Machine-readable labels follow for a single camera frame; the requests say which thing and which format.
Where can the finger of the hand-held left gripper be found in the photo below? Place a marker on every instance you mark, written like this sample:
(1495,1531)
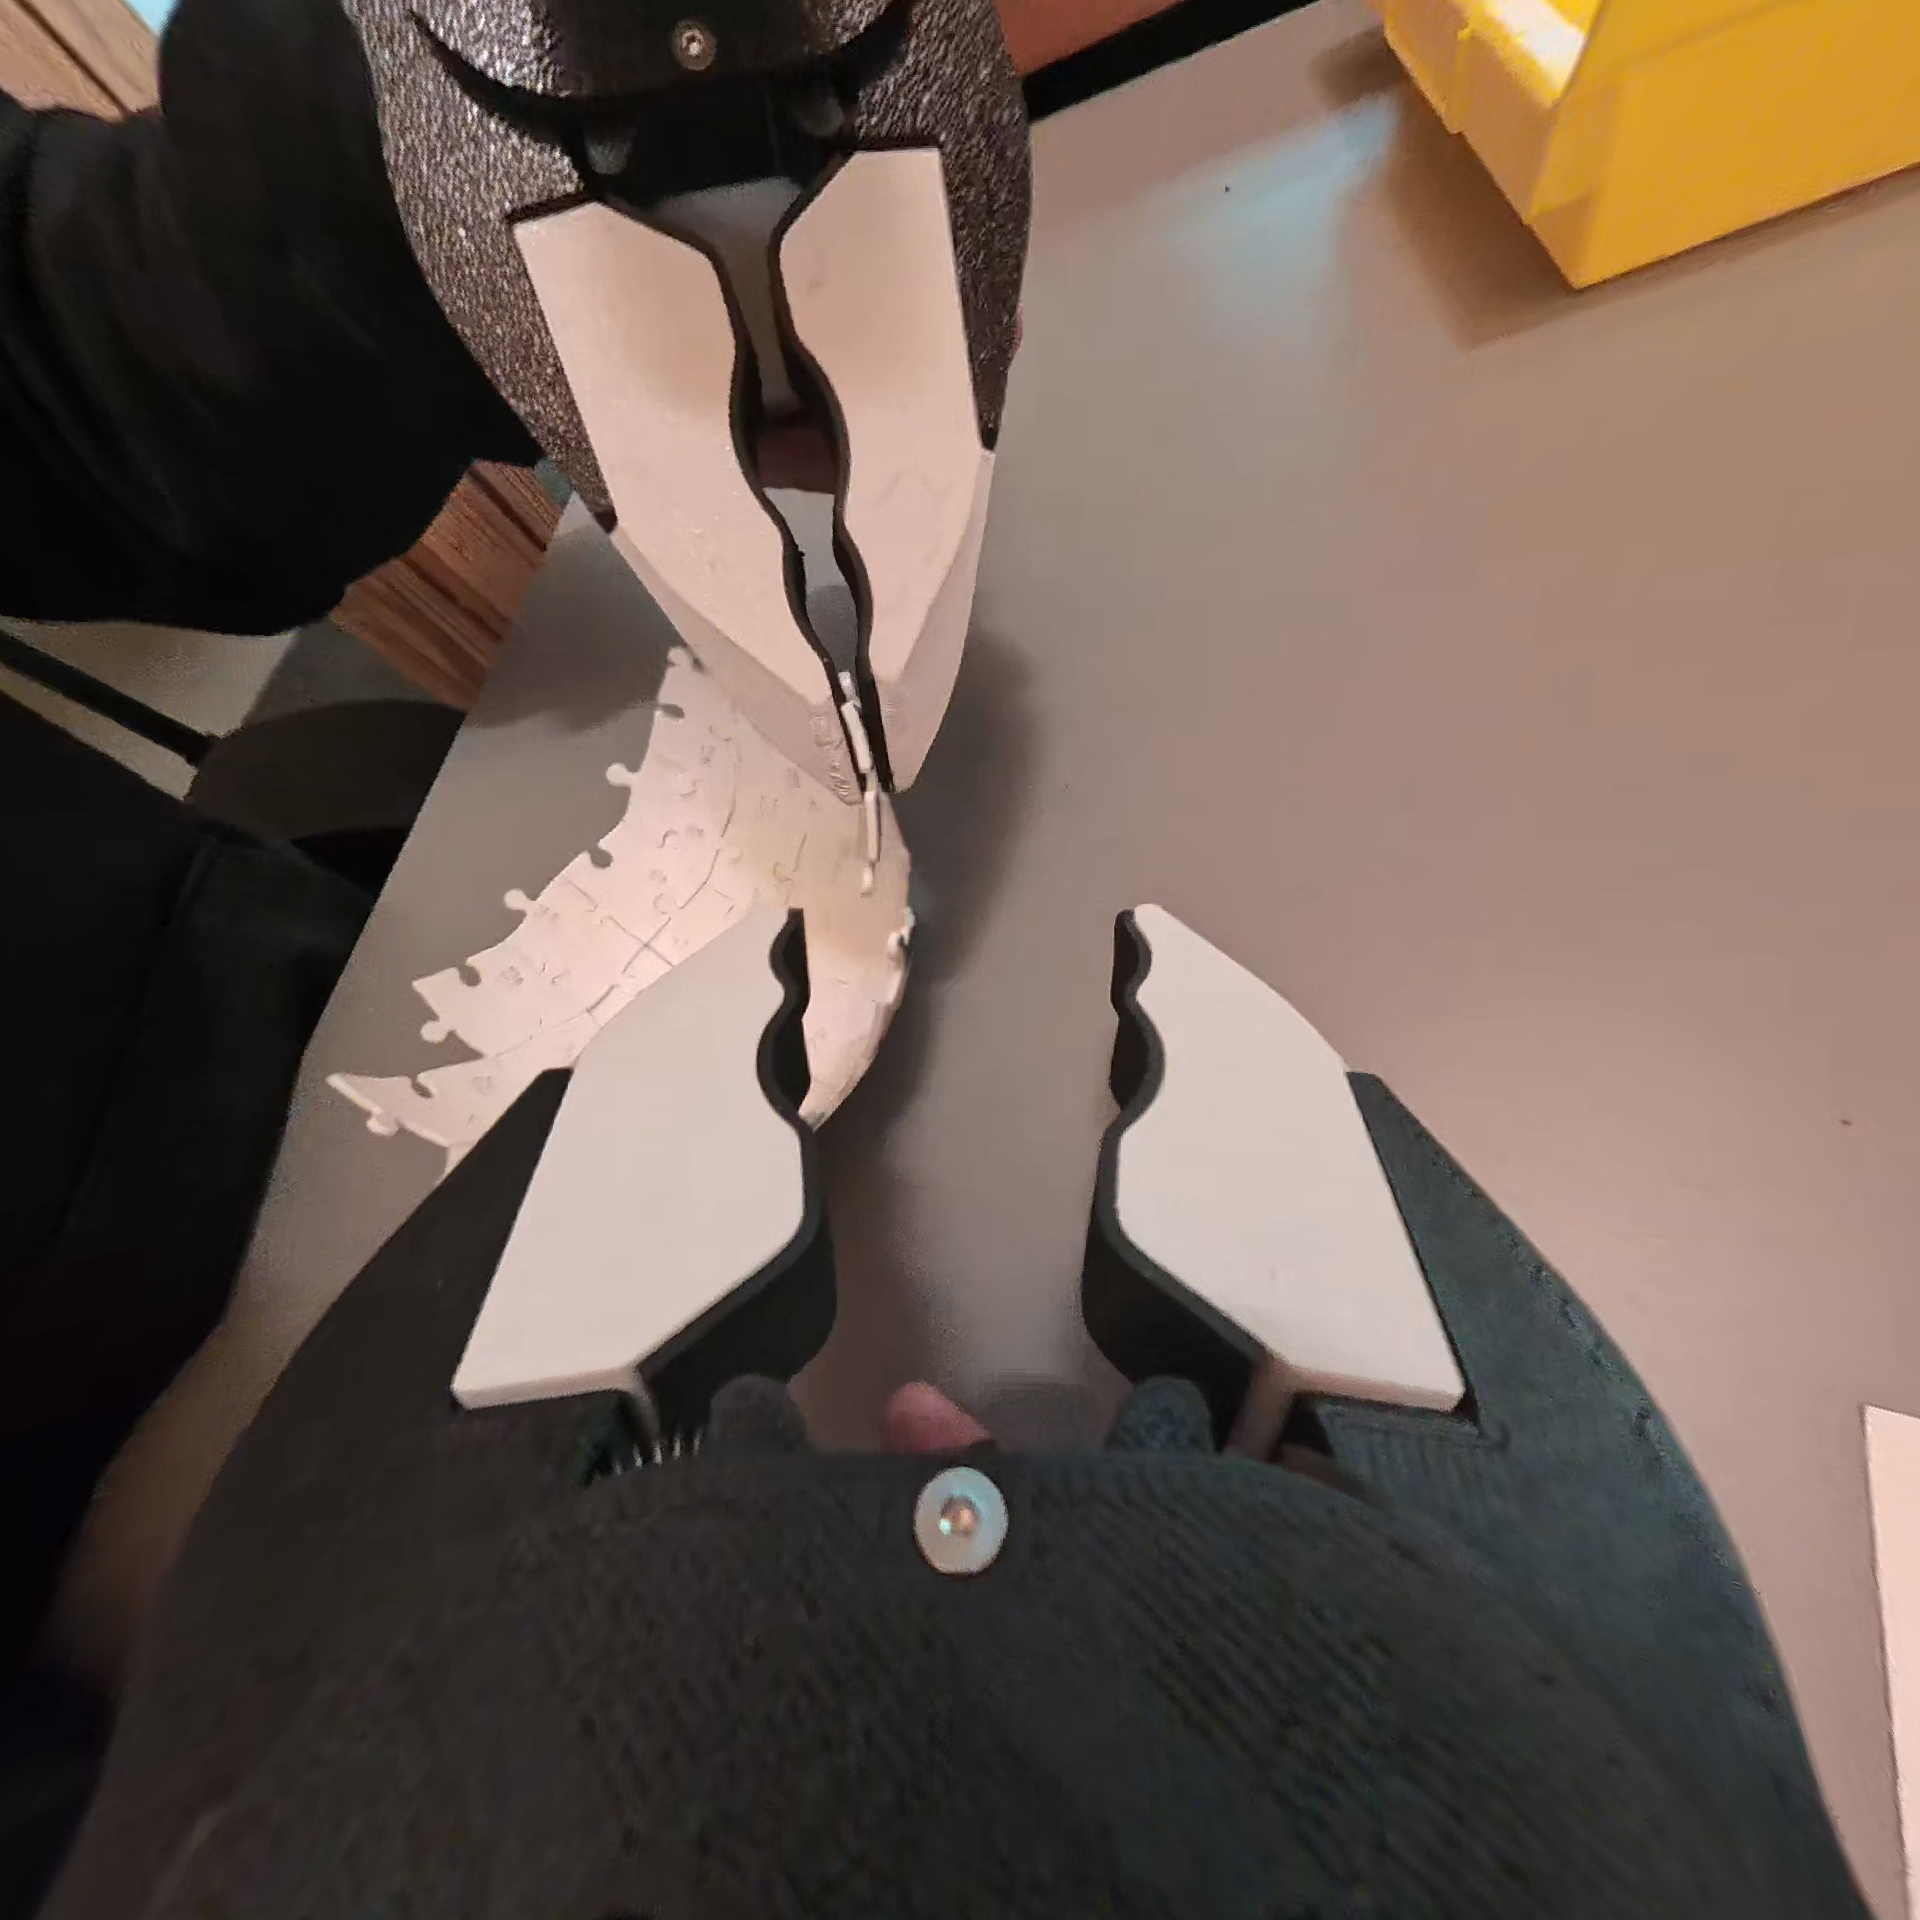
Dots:
(915,376)
(644,388)

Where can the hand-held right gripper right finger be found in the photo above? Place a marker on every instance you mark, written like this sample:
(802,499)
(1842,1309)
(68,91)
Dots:
(1275,1200)

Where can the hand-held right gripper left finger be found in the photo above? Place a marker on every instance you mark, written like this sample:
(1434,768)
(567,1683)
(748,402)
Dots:
(644,1200)

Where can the partly built white puzzle ball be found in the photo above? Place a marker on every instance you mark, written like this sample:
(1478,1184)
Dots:
(675,884)

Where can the person's left forearm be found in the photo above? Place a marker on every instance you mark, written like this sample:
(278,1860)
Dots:
(224,299)

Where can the person's right hand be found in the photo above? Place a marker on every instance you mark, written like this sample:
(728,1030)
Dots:
(930,1420)

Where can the person's black clothing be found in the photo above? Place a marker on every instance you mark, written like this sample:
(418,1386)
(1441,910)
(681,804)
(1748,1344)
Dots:
(120,1200)

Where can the white printed paper leaflet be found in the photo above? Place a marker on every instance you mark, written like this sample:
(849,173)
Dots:
(1894,1576)

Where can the yellow box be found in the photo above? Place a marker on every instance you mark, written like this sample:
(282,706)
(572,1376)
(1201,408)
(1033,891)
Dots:
(1680,136)

